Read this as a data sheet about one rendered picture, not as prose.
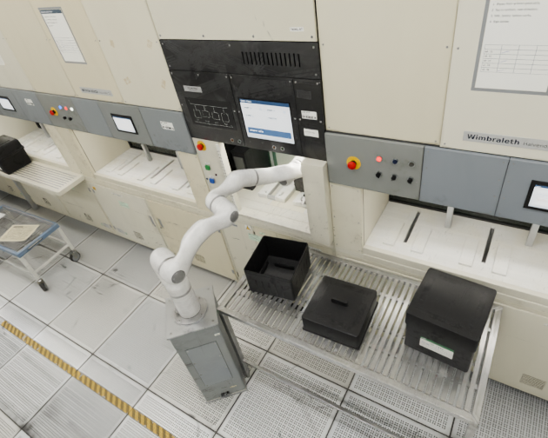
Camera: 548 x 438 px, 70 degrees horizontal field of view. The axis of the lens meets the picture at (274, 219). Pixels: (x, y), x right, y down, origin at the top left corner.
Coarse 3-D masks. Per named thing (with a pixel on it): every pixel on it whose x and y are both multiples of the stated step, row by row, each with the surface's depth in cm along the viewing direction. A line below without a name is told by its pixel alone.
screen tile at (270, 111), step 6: (270, 108) 186; (270, 114) 188; (276, 114) 186; (282, 114) 184; (270, 120) 190; (288, 120) 184; (270, 126) 193; (276, 126) 191; (282, 126) 189; (288, 126) 187
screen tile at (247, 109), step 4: (244, 108) 194; (248, 108) 193; (252, 108) 191; (256, 108) 190; (244, 112) 196; (248, 112) 194; (252, 112) 193; (256, 112) 192; (260, 112) 190; (260, 116) 192; (264, 116) 191; (248, 120) 198; (252, 120) 196; (256, 120) 195; (260, 120) 194; (264, 120) 192; (252, 124) 198; (256, 124) 197; (260, 124) 195; (264, 124) 194
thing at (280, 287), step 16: (272, 240) 225; (288, 240) 220; (256, 256) 220; (272, 256) 234; (288, 256) 229; (304, 256) 213; (256, 272) 205; (272, 272) 225; (288, 272) 223; (304, 272) 217; (256, 288) 214; (272, 288) 208; (288, 288) 202
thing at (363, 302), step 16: (320, 288) 199; (336, 288) 198; (352, 288) 196; (320, 304) 192; (336, 304) 190; (352, 304) 189; (368, 304) 187; (304, 320) 188; (320, 320) 185; (336, 320) 183; (352, 320) 182; (368, 320) 188; (336, 336) 183; (352, 336) 176
